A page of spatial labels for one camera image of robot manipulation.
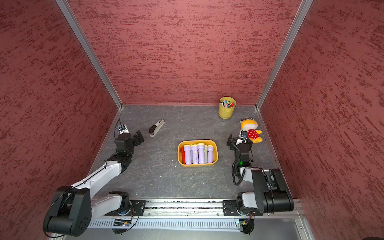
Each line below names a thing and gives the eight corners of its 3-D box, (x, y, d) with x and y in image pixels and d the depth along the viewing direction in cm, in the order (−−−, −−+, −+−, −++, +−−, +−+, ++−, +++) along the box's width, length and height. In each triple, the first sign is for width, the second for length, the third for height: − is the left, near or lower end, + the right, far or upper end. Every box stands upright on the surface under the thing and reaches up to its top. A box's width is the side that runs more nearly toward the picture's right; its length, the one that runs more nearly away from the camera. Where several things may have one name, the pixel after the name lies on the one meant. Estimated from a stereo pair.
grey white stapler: (148, 135, 105) (146, 131, 101) (161, 121, 113) (159, 117, 110) (152, 137, 104) (151, 133, 100) (165, 122, 112) (164, 118, 108)
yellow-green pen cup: (218, 119, 114) (220, 106, 103) (217, 110, 121) (219, 96, 110) (232, 120, 114) (236, 106, 103) (230, 110, 121) (234, 96, 110)
